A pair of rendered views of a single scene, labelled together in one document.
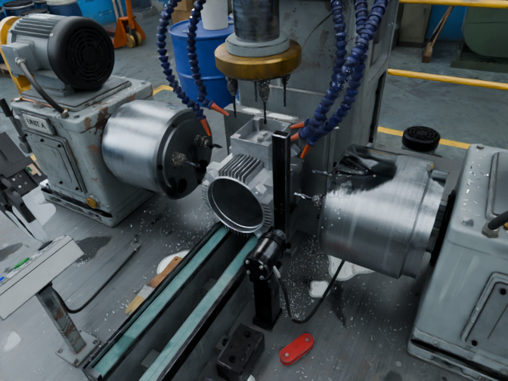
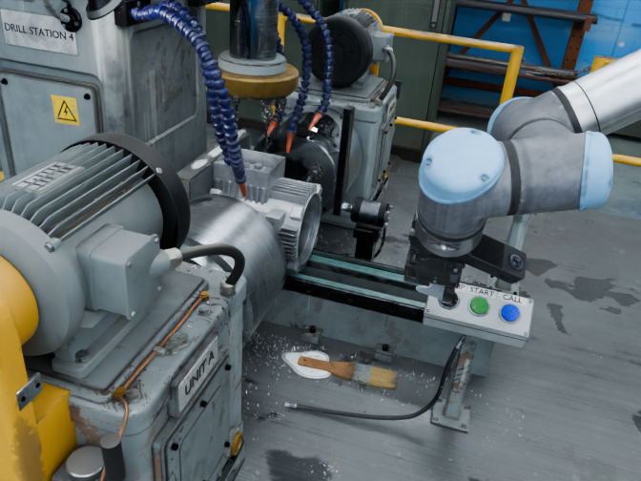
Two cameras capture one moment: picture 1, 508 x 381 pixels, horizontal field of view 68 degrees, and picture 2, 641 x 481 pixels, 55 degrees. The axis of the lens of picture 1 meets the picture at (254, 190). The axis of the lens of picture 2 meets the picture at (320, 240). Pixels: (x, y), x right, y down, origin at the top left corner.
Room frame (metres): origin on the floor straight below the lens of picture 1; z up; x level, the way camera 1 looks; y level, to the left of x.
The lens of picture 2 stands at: (0.99, 1.16, 1.63)
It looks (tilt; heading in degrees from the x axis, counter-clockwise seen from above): 29 degrees down; 253
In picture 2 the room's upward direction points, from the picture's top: 5 degrees clockwise
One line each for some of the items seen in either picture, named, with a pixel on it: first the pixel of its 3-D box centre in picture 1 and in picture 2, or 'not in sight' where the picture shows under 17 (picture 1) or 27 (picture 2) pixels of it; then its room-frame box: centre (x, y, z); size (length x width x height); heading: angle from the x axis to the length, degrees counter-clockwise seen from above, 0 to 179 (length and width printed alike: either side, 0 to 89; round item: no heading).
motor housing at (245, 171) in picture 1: (255, 183); (265, 219); (0.76, -0.01, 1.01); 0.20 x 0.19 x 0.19; 148
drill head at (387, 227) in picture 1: (393, 214); (312, 156); (0.58, -0.29, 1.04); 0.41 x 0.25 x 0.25; 58
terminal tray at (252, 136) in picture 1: (261, 143); (249, 175); (0.79, -0.03, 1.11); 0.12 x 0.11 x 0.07; 148
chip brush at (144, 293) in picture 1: (156, 284); (347, 370); (0.63, 0.26, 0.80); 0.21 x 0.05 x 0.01; 153
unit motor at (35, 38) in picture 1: (58, 94); (95, 345); (1.06, 0.55, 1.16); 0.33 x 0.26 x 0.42; 58
